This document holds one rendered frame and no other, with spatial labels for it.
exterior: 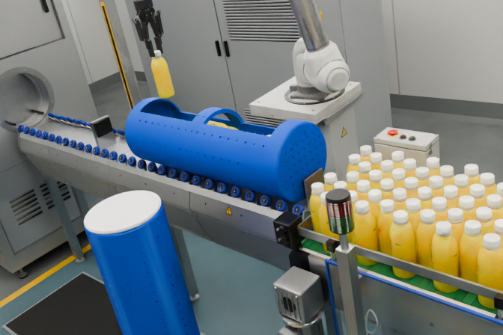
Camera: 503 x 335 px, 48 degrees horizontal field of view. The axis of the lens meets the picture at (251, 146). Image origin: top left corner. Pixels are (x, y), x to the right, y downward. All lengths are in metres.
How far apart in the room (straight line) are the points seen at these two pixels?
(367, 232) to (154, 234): 0.74
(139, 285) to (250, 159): 0.59
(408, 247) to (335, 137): 1.13
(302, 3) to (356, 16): 1.46
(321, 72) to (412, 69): 2.64
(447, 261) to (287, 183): 0.61
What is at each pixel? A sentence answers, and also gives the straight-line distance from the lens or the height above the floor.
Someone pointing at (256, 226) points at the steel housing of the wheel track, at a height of 0.86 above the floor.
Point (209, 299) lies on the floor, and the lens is 3.21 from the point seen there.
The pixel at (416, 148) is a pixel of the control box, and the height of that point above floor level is 1.09.
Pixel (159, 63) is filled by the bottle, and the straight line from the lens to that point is 2.40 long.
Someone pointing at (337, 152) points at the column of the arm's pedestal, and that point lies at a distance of 2.69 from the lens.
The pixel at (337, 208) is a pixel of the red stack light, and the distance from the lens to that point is 1.39.
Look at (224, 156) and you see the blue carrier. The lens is 2.01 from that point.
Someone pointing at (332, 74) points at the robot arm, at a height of 1.23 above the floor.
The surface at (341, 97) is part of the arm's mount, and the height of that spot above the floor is 1.04.
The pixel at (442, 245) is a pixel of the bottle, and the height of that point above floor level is 1.05.
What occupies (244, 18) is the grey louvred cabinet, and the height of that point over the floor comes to 1.18.
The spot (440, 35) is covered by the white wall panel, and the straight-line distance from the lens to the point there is 4.76.
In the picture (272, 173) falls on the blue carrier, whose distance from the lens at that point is 1.87.
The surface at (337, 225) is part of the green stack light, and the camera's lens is 1.41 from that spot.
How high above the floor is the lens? 1.96
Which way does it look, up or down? 24 degrees down
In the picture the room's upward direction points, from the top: 11 degrees counter-clockwise
